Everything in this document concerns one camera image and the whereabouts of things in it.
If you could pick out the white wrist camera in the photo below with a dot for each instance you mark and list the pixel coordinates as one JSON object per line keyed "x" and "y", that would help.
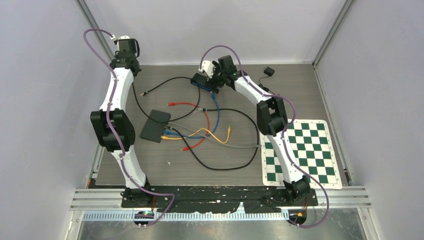
{"x": 207, "y": 67}
{"x": 115, "y": 39}

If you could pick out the plain black network switch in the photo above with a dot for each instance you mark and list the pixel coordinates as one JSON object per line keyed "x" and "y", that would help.
{"x": 155, "y": 126}

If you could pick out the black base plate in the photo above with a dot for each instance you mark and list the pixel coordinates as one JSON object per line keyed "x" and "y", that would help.
{"x": 214, "y": 199}

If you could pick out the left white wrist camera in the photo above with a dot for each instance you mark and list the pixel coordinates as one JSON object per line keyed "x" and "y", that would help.
{"x": 115, "y": 39}

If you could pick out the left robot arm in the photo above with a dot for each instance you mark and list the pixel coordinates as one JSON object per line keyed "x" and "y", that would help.
{"x": 112, "y": 126}

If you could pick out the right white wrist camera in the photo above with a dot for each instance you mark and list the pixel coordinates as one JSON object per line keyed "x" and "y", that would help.
{"x": 207, "y": 67}

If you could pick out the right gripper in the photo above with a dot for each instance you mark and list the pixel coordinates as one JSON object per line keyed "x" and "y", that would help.
{"x": 216, "y": 69}

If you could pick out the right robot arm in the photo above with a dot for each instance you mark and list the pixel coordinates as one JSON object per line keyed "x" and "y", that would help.
{"x": 271, "y": 120}

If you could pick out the green white chessboard mat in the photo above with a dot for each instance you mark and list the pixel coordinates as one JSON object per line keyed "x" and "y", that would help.
{"x": 311, "y": 142}

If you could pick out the black switch with blue ports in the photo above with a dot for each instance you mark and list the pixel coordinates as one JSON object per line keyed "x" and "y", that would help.
{"x": 202, "y": 82}

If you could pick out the black power adapter with cord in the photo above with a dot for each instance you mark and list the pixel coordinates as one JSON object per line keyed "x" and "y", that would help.
{"x": 269, "y": 72}

